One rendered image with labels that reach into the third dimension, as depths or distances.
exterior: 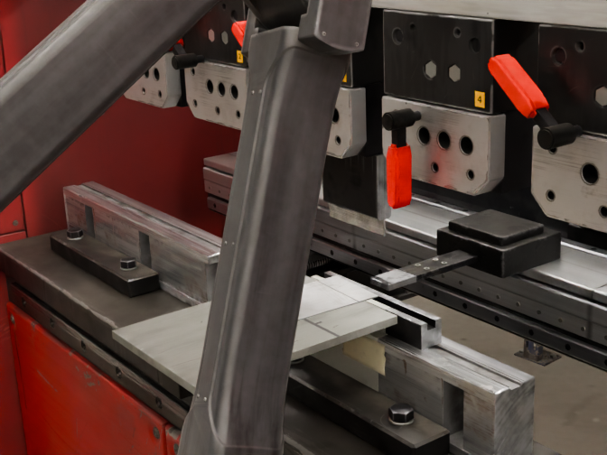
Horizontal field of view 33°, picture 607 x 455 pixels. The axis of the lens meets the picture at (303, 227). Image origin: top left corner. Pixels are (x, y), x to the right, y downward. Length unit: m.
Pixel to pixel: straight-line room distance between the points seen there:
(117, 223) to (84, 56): 1.07
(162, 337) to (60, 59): 0.54
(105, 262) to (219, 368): 0.98
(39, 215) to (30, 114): 1.30
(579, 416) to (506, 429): 1.99
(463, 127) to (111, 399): 0.81
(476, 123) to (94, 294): 0.83
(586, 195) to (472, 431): 0.32
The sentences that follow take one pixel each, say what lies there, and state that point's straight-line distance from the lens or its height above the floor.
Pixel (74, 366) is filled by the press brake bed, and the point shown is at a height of 0.75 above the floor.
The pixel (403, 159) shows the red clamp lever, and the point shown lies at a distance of 0.99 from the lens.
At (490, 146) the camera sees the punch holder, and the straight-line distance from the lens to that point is 0.94.
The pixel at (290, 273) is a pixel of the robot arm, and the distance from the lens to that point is 0.70.
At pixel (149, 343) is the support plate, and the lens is 1.11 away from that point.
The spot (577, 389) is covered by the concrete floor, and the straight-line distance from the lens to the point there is 3.21.
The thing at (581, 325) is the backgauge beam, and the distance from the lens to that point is 1.30.
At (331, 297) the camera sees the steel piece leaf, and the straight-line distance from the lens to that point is 1.19.
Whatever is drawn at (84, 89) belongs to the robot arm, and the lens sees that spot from 0.64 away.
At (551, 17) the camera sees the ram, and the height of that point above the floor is 1.35.
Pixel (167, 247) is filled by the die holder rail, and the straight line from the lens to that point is 1.56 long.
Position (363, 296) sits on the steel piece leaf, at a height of 1.00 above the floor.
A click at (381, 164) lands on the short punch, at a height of 1.16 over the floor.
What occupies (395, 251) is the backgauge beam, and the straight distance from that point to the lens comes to 1.52.
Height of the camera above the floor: 1.45
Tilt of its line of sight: 18 degrees down
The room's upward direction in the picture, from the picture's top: 2 degrees counter-clockwise
